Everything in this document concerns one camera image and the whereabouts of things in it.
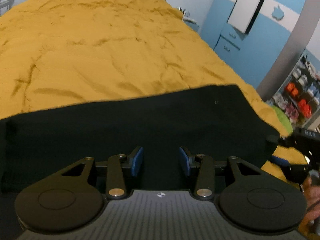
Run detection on lime green fabric bin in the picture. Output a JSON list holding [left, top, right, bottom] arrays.
[[272, 106, 293, 134]]

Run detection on blue wardrobe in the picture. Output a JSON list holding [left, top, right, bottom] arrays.
[[200, 0, 306, 88]]

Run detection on shelf with toys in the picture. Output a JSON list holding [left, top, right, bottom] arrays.
[[267, 51, 319, 129]]

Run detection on person right hand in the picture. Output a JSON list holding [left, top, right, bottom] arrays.
[[298, 177, 320, 239]]

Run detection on blue nightstand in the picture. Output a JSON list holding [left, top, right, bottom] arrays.
[[183, 18, 199, 32]]

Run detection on mustard yellow bedspread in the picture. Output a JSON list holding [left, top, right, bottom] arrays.
[[1, 0, 303, 180]]

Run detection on black pants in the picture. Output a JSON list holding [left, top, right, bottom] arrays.
[[1, 85, 280, 239]]

